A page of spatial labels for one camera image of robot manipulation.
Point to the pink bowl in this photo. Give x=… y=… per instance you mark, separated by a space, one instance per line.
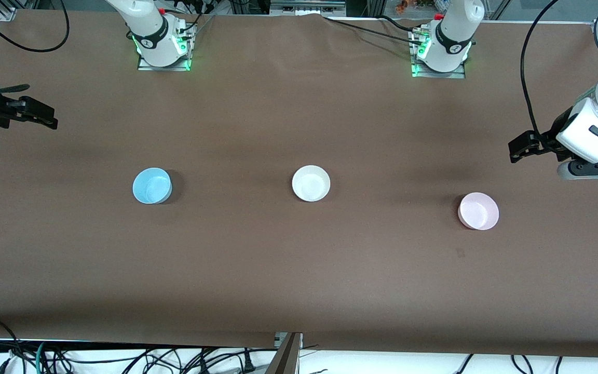
x=479 y=212

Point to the light blue bowl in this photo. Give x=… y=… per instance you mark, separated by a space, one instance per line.
x=151 y=186

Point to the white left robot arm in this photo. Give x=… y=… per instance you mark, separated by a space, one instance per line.
x=454 y=31

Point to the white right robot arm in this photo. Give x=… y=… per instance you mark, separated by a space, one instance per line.
x=148 y=31

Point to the white bowl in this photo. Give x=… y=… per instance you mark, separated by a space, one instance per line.
x=311 y=184

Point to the orange object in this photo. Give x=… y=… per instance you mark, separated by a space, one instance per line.
x=402 y=6

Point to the brown table cover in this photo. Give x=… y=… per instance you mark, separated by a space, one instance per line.
x=299 y=270

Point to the black power plug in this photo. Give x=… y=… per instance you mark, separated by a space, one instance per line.
x=248 y=362

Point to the aluminium frame corner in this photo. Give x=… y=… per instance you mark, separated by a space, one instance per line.
x=7 y=14

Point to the left arm silver base plate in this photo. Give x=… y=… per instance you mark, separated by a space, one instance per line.
x=449 y=76

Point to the right arm silver base plate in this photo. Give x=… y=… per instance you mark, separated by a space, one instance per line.
x=174 y=68

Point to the silver metal rail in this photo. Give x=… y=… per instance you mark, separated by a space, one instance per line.
x=307 y=6

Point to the grey metal post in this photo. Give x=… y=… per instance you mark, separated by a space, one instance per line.
x=284 y=358

